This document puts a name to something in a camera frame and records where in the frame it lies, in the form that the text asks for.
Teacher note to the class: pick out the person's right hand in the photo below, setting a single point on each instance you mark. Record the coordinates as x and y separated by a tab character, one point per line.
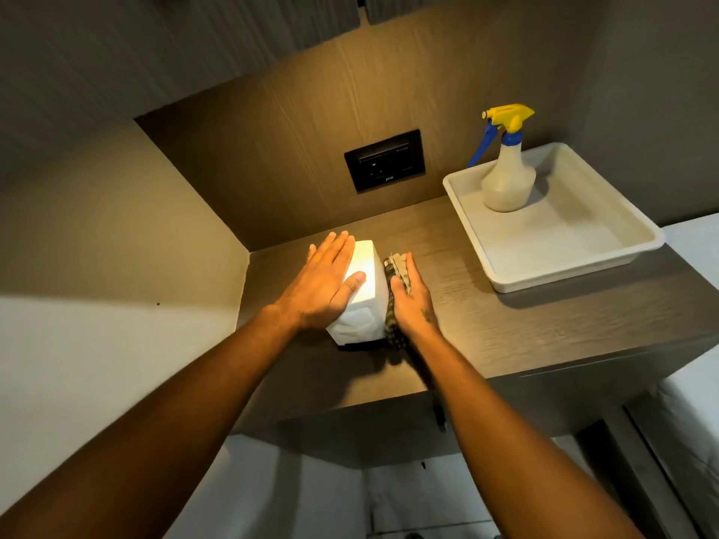
415	311

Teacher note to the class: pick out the person's left hand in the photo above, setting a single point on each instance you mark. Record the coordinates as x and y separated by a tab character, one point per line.
314	291

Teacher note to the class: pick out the person's right thumb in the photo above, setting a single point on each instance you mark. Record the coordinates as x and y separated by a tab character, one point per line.
397	292

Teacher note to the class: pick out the person's left thumb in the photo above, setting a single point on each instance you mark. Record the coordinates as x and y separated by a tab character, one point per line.
351	283

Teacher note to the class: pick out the person's left middle finger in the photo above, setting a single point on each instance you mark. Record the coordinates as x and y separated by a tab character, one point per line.
335	249

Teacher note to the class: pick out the person's left little finger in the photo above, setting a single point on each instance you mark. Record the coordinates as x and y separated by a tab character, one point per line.
310	255

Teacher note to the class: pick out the white cube lamp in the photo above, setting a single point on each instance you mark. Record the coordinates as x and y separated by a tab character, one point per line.
368	297

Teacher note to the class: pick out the patterned cleaning cloth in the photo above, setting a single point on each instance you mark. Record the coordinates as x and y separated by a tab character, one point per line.
391	325

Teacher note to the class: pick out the person's right forearm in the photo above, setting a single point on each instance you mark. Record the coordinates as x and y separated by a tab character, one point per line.
505	443

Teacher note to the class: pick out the person's left forearm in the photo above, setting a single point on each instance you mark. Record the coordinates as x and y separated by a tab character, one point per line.
146	437

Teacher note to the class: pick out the wooden bedside shelf unit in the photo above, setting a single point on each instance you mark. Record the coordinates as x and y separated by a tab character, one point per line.
533	342

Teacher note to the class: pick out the spray bottle with yellow nozzle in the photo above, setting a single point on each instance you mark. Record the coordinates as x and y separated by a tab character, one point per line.
508	179

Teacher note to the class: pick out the white plastic tray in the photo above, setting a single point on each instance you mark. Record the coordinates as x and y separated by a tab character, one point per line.
567	235

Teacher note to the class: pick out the grey overhead cabinet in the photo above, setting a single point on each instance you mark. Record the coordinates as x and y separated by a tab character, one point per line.
140	50

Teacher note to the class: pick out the white bed mattress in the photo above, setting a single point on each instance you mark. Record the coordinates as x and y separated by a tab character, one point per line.
694	387

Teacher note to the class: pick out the black wall socket panel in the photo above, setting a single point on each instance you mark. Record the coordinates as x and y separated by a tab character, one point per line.
385	161

